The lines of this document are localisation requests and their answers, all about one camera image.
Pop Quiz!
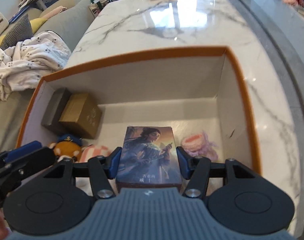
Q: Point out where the dark grey box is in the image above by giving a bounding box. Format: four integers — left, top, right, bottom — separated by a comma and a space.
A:
41, 87, 72, 133

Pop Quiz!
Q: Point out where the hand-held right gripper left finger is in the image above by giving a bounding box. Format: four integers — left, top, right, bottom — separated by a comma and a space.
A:
36, 147, 122, 200

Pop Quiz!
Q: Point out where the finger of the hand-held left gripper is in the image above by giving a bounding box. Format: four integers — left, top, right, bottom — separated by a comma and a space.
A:
0, 141, 57, 180

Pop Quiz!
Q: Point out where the brown cardboard box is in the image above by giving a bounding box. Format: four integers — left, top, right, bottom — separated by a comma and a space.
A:
59, 93, 103, 140

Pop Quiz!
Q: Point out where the figure printed box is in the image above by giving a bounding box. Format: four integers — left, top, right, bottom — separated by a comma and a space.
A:
116, 126, 182, 190

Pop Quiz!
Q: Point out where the houndstooth cushion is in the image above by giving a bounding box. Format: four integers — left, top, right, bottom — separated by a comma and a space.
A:
1, 14, 34, 52

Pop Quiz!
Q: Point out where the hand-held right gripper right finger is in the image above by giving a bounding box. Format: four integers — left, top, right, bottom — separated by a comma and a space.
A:
176, 146, 263, 199

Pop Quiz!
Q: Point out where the white printed blanket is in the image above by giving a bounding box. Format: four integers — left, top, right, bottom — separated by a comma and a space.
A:
0, 31, 72, 102

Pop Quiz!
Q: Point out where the brown bear plush blue uniform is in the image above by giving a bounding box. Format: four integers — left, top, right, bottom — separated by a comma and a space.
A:
48, 134, 84, 163

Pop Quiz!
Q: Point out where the white plush pink striped shirt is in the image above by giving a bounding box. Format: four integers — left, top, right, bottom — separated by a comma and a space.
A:
81, 144, 113, 163

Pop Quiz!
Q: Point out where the printed shopping bag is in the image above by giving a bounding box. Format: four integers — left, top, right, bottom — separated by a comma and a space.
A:
88, 0, 113, 18

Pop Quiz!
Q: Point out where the grey sofa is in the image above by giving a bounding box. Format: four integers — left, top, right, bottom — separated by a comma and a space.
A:
0, 0, 99, 155

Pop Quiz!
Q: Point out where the pink plush pillow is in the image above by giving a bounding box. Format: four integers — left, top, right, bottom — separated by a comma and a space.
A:
39, 6, 68, 20

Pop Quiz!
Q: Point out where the orange storage box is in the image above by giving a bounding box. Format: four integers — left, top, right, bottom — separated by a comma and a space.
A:
16, 45, 263, 180

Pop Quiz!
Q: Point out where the pink crocheted flower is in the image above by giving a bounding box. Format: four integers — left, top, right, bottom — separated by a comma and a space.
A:
180, 131, 219, 161

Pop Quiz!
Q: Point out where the yellow pillow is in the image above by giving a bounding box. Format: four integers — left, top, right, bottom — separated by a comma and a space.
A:
0, 17, 47, 51

